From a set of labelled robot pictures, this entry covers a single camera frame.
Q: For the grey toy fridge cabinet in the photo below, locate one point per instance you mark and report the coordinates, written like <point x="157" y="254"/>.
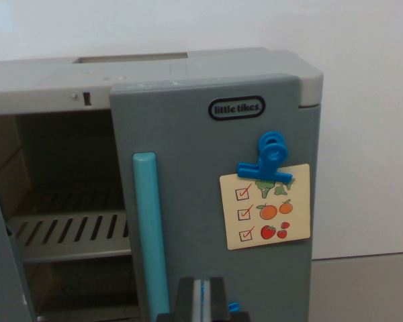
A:
<point x="53" y="80"/>

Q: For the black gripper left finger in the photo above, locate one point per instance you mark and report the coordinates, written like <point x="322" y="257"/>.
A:
<point x="185" y="298"/>

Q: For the large blue plastic clip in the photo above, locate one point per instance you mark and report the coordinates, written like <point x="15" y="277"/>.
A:
<point x="270" y="157"/>

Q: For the grey slotted fridge shelf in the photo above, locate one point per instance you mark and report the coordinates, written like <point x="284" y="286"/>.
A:
<point x="67" y="246"/>

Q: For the cream shopping list card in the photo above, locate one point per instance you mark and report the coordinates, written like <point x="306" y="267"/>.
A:
<point x="289" y="214"/>

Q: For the grey fridge door with logo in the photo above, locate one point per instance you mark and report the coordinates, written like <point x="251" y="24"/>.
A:
<point x="194" y="141"/>

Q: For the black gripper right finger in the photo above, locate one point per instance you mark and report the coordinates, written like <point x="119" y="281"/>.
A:
<point x="218" y="298"/>

